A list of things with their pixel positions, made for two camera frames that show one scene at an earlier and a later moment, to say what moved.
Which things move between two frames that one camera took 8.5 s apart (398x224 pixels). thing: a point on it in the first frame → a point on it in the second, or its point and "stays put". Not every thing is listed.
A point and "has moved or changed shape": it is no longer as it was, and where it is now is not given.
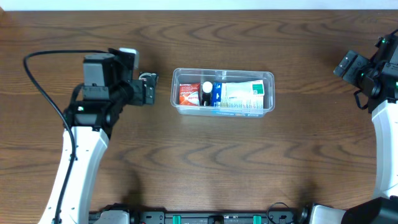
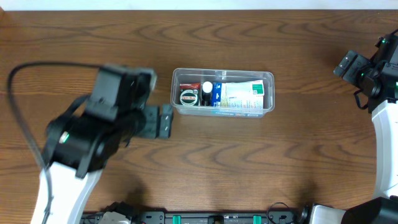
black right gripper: x=347 y=65 stays put
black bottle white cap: x=207 y=88 stays put
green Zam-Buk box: x=148 y=76 has moved or changed shape
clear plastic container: x=198 y=75 stays put
